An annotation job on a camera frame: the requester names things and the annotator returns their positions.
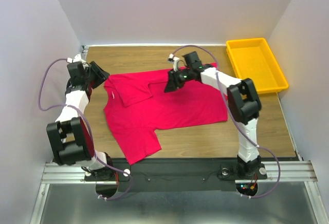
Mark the red polo t shirt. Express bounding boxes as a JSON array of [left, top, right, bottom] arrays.
[[104, 69, 228, 165]]

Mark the yellow plastic bin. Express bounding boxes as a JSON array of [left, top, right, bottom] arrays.
[[226, 38, 289, 94]]

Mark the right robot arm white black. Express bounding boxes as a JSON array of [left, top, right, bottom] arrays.
[[164, 51, 262, 177]]

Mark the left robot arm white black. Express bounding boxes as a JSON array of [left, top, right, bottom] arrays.
[[46, 59, 115, 181]]

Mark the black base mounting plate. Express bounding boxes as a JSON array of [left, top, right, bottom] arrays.
[[84, 158, 267, 193]]

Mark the small electronics board with leds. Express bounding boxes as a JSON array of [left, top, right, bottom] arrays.
[[236, 183, 258, 196]]

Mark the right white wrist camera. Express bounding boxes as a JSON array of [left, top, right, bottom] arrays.
[[168, 53, 180, 71]]

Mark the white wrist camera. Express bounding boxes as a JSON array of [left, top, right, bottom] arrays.
[[168, 53, 180, 71], [66, 53, 87, 64]]

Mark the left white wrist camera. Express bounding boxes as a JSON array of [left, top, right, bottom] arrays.
[[66, 53, 87, 64]]

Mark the front aluminium frame rail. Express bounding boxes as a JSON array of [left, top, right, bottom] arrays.
[[41, 161, 318, 184]]

